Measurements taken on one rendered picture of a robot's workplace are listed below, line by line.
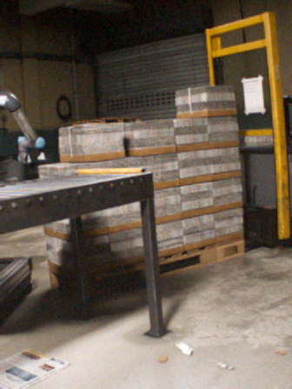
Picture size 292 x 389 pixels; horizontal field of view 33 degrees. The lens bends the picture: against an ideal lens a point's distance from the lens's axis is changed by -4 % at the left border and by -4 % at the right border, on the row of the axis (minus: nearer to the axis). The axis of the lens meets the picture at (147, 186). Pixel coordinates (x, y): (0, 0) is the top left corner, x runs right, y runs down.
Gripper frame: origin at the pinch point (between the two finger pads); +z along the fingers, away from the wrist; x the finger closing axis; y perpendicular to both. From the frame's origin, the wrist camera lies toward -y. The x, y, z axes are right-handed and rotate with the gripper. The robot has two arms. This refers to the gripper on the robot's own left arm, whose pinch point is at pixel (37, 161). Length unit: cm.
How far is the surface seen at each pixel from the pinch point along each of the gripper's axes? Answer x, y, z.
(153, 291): 7, -62, 126
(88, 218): 13, -36, 44
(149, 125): 63, 17, 42
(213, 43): 172, 87, -16
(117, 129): 40, 16, 43
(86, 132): 17.5, 16.2, 43.9
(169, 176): 76, -18, 42
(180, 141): 88, 5, 42
